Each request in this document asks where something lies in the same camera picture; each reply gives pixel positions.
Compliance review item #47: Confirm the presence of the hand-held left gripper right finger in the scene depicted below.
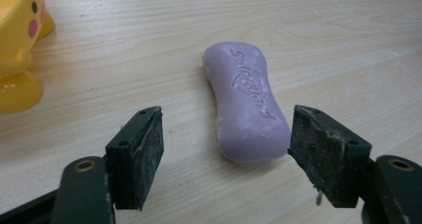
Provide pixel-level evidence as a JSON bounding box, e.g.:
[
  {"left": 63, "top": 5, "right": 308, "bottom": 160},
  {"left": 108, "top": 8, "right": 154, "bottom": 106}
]
[{"left": 288, "top": 105, "right": 372, "bottom": 209}]

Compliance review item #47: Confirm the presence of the yellow duck-shaped soap dish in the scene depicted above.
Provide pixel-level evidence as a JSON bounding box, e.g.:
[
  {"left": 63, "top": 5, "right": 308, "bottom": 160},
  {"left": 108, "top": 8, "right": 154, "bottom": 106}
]
[{"left": 0, "top": 0, "right": 57, "bottom": 114}]

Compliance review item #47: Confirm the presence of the purple soap bar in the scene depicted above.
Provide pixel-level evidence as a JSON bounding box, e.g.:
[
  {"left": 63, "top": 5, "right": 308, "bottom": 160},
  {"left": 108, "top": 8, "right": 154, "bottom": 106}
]
[{"left": 201, "top": 41, "right": 292, "bottom": 163}]

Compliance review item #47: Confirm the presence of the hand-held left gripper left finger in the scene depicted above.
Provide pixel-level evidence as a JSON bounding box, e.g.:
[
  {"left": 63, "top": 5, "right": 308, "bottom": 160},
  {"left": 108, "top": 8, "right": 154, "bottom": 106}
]
[{"left": 105, "top": 105, "right": 165, "bottom": 211}]

